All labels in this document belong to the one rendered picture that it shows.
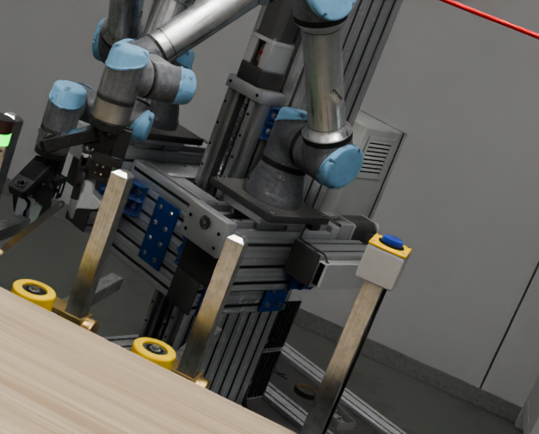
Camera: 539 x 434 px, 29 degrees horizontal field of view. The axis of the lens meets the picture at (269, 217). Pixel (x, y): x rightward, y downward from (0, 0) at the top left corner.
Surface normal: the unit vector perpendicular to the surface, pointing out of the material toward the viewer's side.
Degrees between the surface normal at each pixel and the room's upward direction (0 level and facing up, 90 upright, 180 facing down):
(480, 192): 90
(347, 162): 97
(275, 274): 90
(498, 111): 90
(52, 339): 0
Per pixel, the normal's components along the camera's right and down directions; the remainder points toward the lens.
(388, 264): -0.28, 0.18
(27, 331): 0.35, -0.90
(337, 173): 0.56, 0.54
